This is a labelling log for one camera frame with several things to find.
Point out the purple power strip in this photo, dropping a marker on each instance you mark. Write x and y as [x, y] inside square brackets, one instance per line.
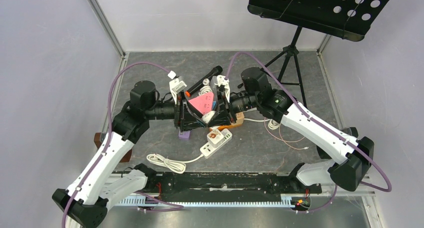
[184, 135]

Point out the right metronome black base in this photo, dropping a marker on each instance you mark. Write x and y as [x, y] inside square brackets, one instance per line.
[352, 131]

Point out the white cube socket adapter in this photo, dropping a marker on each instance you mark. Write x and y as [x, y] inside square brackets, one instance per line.
[215, 138]

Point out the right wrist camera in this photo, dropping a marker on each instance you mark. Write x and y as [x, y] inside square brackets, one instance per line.
[223, 81]

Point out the white small power strip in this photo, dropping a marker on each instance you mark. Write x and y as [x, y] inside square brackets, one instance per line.
[207, 150]

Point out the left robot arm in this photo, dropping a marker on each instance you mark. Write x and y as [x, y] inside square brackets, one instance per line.
[87, 200]

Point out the white cord small strip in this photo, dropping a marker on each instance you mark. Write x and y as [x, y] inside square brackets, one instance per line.
[175, 166]

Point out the white square adapter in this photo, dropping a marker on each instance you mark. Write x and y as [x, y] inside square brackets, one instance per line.
[208, 116]

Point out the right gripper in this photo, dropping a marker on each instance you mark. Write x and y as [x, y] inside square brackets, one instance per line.
[226, 108]

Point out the pink triangular socket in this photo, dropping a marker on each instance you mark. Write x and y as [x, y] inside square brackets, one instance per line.
[203, 103]

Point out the black microphone orange end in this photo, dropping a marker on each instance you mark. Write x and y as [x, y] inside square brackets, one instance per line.
[215, 71]

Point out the tan cube socket adapter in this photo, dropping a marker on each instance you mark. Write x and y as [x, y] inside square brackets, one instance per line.
[239, 119]

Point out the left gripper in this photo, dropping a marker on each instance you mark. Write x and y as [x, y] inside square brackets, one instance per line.
[189, 120]

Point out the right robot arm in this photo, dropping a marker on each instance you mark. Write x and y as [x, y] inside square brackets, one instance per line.
[348, 158]

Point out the black music stand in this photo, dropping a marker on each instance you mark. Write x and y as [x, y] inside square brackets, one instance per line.
[346, 19]

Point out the orange power strip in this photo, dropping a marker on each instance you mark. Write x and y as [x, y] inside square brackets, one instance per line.
[228, 126]

